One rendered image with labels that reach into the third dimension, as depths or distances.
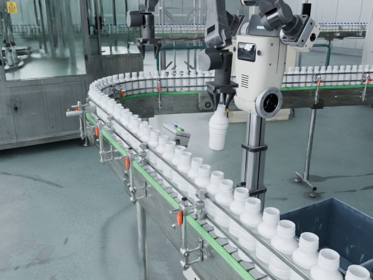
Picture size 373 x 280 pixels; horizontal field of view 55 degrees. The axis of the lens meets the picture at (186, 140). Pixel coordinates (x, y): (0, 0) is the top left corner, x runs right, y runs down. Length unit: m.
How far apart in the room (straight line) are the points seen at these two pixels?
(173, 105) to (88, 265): 1.35
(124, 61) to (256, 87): 4.98
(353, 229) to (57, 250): 2.04
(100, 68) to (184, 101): 3.70
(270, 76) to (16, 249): 2.14
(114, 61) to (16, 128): 2.61
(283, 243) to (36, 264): 2.13
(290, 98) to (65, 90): 2.56
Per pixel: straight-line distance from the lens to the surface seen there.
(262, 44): 1.72
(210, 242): 1.06
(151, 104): 2.89
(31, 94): 4.40
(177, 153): 1.23
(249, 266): 0.98
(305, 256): 0.82
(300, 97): 3.25
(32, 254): 2.86
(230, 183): 1.02
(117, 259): 2.64
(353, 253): 1.50
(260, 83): 1.75
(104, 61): 6.48
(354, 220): 1.44
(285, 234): 0.84
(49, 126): 4.51
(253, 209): 0.91
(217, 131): 1.28
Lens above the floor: 1.61
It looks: 20 degrees down
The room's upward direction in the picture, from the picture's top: straight up
